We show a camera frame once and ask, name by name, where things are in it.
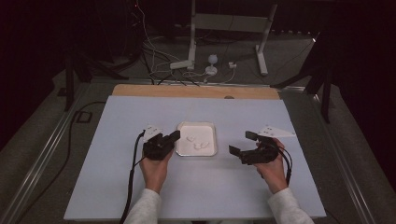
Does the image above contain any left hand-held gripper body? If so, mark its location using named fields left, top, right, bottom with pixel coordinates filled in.
left=142, top=124, right=176, bottom=161

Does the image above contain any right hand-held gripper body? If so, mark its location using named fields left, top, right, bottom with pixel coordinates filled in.
left=239, top=125, right=296, bottom=166

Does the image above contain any square white metal tray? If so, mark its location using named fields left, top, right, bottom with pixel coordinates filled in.
left=175, top=120, right=219, bottom=158

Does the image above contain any person's right hand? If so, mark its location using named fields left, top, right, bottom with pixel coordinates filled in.
left=253, top=137, right=289, bottom=194

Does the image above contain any person's left hand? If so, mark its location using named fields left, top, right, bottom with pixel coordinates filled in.
left=138, top=148, right=176, bottom=194

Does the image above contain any pale blue board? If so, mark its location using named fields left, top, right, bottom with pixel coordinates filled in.
left=64, top=95, right=327, bottom=221

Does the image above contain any wooden table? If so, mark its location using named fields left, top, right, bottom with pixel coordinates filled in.
left=111, top=83, right=281, bottom=101

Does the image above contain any white power strip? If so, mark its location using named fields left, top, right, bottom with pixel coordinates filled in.
left=169, top=59, right=194, bottom=71

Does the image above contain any white round device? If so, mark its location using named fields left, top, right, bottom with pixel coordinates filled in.
left=204, top=53, right=219, bottom=77

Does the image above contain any black stand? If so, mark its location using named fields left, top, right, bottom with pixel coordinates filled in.
left=270, top=31, right=336, bottom=124
left=63, top=50, right=131, bottom=112

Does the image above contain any black square floor plate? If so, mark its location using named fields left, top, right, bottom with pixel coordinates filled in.
left=75, top=110, right=93, bottom=124

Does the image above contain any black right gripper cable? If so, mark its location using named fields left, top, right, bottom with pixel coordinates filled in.
left=274, top=142, right=294, bottom=187

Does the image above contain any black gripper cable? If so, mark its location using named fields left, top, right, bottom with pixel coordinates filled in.
left=274, top=142, right=294, bottom=187
left=120, top=130, right=148, bottom=224

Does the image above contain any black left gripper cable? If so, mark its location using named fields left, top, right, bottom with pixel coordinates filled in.
left=120, top=130, right=148, bottom=224

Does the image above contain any thin white adapter cable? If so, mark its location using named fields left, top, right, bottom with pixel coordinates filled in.
left=203, top=66, right=236, bottom=85

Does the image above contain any metal floor rail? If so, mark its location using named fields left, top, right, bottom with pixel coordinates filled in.
left=311, top=92, right=377, bottom=224
left=0, top=83, right=90, bottom=224

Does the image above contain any black floor cable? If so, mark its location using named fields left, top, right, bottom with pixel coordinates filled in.
left=15, top=101, right=106, bottom=224

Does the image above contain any white metal stand frame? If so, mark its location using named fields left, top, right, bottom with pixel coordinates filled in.
left=187, top=0, right=278, bottom=77

